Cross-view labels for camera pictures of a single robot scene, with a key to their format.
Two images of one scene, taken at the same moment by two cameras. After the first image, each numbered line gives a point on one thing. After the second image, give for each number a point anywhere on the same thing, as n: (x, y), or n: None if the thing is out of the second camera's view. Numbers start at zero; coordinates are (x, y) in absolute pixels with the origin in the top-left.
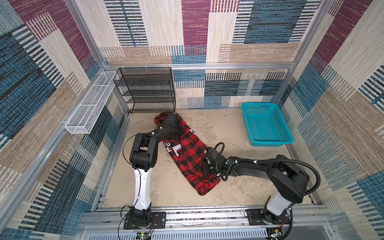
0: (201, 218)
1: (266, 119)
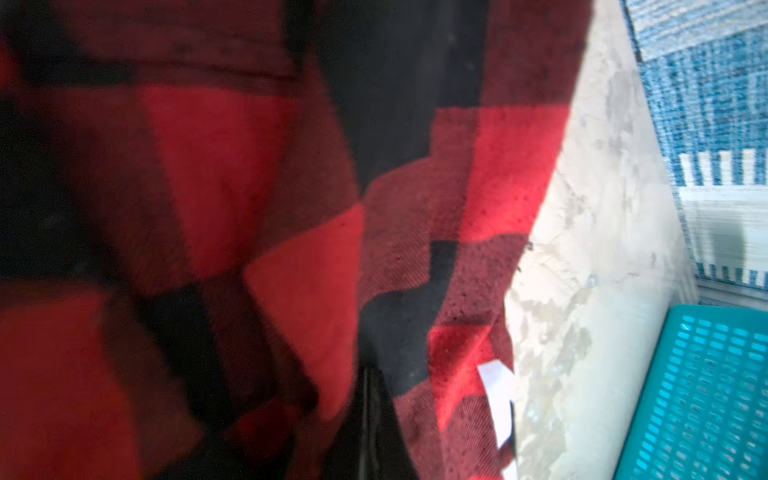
0: None
1: (703, 410)
